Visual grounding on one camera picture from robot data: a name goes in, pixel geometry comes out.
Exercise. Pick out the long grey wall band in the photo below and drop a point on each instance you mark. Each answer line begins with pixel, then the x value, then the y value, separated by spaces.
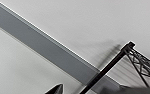
pixel 44 45

